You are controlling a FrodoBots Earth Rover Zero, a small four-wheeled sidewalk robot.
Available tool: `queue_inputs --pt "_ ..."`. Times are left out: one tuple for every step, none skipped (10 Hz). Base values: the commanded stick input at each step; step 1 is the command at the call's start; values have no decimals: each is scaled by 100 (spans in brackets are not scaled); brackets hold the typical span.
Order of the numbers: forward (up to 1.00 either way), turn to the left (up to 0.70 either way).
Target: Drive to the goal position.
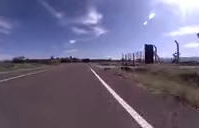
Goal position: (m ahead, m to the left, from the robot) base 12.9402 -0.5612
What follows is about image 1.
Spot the bent fence pole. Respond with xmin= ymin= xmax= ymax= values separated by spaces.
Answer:
xmin=172 ymin=40 xmax=181 ymax=65

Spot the distant row of trees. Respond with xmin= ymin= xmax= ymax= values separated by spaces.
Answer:
xmin=11 ymin=55 xmax=112 ymax=64

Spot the wire fence with posts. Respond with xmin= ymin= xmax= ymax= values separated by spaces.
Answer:
xmin=120 ymin=51 xmax=145 ymax=66

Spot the dark tall structure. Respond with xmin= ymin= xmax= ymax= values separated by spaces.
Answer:
xmin=144 ymin=43 xmax=159 ymax=65

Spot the dry grass verge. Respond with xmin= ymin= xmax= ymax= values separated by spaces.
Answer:
xmin=92 ymin=61 xmax=199 ymax=111

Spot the grey asphalt road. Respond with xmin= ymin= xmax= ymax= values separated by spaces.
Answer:
xmin=0 ymin=62 xmax=199 ymax=128

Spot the white painted edge line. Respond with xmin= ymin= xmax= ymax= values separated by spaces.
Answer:
xmin=87 ymin=64 xmax=154 ymax=128

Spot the dry grass field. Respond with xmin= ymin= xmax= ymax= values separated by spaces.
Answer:
xmin=0 ymin=60 xmax=60 ymax=75

